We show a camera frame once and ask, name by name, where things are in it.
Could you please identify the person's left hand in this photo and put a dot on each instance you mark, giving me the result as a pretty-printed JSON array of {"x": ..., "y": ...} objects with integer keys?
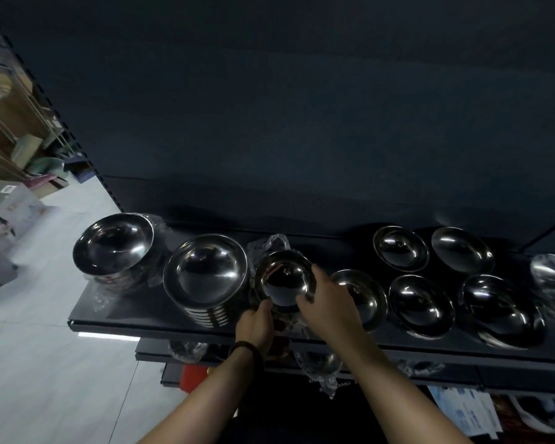
[{"x": 253, "y": 327}]

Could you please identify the blue and white packet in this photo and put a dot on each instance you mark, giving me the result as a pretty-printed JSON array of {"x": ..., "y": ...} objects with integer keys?
[{"x": 467, "y": 411}]

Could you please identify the person's right hand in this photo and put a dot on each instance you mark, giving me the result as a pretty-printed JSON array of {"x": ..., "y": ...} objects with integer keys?
[{"x": 330, "y": 309}]

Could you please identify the stack of wide-rimmed steel bowls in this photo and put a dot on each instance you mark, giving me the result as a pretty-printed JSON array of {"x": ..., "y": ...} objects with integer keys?
[{"x": 206, "y": 272}]

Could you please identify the display box with portrait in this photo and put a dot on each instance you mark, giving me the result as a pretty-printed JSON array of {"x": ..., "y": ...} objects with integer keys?
[{"x": 4, "y": 235}]

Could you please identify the black wrist band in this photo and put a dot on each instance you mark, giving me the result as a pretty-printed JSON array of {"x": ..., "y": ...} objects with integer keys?
[{"x": 249, "y": 349}]

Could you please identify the black lower shelf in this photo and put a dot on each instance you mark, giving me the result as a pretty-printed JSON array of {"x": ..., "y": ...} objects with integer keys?
[{"x": 150, "y": 349}]

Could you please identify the person's left forearm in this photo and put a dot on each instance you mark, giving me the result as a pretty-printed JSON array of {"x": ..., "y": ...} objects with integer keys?
[{"x": 208, "y": 402}]

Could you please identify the person's right forearm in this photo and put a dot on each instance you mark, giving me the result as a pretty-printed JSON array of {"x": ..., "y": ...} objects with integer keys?
[{"x": 393, "y": 393}]

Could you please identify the person's left fingers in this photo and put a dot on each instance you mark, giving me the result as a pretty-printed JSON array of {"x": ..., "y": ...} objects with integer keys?
[{"x": 264, "y": 306}]

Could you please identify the black metal shelf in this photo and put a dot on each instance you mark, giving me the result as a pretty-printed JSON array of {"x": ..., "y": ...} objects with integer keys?
[{"x": 134, "y": 314}]

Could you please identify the clear plastic wrap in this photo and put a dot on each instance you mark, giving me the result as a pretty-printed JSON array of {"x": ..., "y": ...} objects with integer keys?
[{"x": 270, "y": 242}]

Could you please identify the person's dark shirt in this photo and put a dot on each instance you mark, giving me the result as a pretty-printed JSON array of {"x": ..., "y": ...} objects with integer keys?
[{"x": 296, "y": 411}]

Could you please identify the person's right thumb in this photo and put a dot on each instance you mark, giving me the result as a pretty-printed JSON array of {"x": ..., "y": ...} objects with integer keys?
[{"x": 304, "y": 300}]

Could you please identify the background shelf of goods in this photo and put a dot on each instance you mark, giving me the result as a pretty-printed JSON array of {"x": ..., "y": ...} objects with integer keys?
[{"x": 18, "y": 124}]

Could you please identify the red box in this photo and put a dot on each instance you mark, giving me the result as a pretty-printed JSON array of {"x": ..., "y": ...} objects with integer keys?
[{"x": 192, "y": 379}]

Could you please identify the stack of large steel bowls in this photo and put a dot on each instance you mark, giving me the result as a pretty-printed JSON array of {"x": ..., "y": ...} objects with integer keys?
[{"x": 113, "y": 247}]

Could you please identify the small steel bowl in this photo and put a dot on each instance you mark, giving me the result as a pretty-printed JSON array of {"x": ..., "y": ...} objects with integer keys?
[
  {"x": 462, "y": 249},
  {"x": 400, "y": 248},
  {"x": 282, "y": 279},
  {"x": 421, "y": 306},
  {"x": 367, "y": 295}
]

